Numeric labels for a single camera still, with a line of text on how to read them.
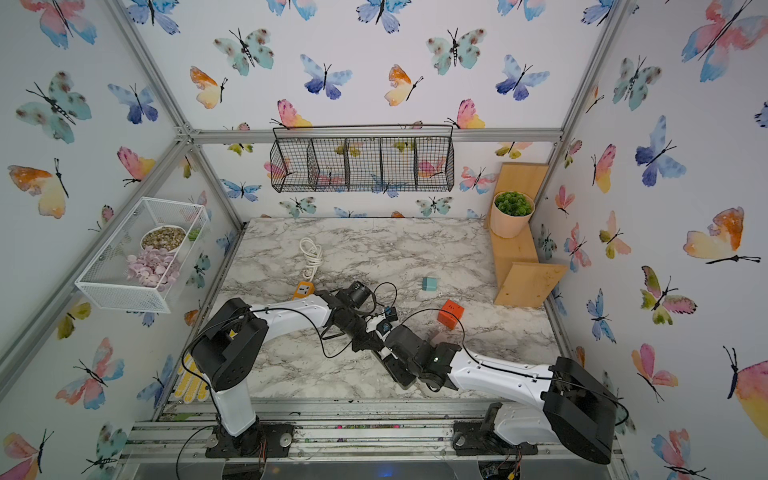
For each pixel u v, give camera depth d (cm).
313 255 109
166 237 71
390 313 79
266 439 73
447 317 91
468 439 73
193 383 83
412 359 61
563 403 41
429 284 101
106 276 63
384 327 72
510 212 99
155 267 63
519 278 85
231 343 51
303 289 99
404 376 72
